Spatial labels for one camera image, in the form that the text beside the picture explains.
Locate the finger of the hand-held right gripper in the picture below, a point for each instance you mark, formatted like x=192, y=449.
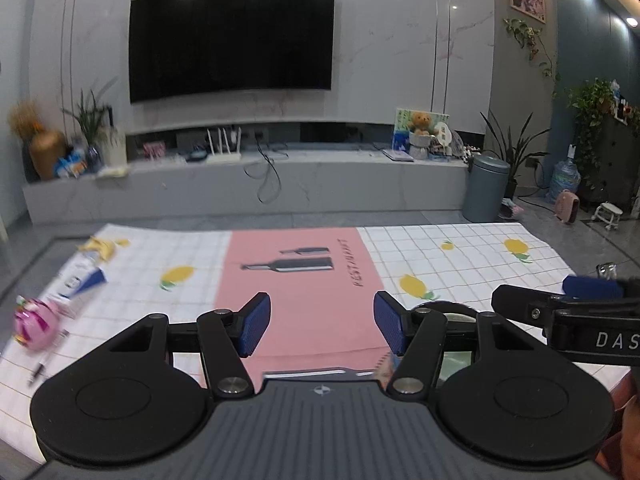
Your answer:
x=595, y=287
x=520, y=305

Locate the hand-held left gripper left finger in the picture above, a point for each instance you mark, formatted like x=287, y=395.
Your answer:
x=255, y=325

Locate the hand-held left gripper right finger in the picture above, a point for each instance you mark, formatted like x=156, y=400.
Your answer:
x=390, y=322

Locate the person's right hand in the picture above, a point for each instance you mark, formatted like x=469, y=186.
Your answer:
x=631, y=410

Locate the white step stool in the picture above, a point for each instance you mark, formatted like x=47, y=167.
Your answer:
x=609, y=212

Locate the pink heater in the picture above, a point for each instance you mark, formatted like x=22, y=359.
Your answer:
x=567, y=205

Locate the blue water bottle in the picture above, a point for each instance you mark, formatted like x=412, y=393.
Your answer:
x=565, y=180

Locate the grey trash can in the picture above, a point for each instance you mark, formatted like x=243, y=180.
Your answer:
x=485, y=190

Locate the dark grey cabinet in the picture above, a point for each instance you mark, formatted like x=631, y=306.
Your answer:
x=620, y=160

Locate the grey marble TV console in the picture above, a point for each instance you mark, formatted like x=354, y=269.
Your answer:
x=250, y=185

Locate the long-leaf potted plant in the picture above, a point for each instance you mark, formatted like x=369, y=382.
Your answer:
x=515, y=150

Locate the grey laptop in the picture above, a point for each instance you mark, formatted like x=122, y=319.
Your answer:
x=397, y=155

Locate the blue white decorative plate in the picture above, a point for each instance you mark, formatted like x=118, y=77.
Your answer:
x=457, y=147

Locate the banana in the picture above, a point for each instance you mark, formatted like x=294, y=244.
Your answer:
x=100, y=247

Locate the white router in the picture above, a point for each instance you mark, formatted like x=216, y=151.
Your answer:
x=222, y=152

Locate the leafy green potted plant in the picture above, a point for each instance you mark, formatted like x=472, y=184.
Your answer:
x=595, y=110

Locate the white and blue box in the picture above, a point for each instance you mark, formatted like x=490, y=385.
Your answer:
x=80, y=285

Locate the black set-top box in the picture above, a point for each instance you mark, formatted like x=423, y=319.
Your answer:
x=197, y=154

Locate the small white tube box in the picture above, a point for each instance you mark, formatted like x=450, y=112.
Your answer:
x=82, y=262

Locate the round white hand fan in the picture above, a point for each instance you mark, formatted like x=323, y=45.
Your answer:
x=444, y=135

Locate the green picture card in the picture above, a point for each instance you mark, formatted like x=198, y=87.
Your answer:
x=402, y=130

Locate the pink photo card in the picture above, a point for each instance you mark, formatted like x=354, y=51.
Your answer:
x=154, y=150

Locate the brown teddy bear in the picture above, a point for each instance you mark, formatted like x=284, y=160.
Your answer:
x=420, y=122

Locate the pale yellow papers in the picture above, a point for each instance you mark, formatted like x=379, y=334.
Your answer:
x=112, y=171

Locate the black pen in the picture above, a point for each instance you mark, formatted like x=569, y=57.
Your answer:
x=47, y=360

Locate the pink toy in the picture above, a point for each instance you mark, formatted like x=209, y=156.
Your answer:
x=32, y=325

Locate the white drawn card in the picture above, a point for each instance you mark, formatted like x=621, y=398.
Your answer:
x=114, y=147

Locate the green plant in blue vase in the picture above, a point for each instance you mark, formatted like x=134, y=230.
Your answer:
x=92, y=152

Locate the blue snack packets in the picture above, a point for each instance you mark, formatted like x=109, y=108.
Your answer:
x=70, y=165

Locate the hanging vine plant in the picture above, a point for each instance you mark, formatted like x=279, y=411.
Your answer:
x=530, y=40

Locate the gold vase with dried flowers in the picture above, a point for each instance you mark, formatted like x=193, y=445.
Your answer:
x=47, y=155

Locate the black wall television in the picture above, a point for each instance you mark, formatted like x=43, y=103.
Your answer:
x=230, y=40

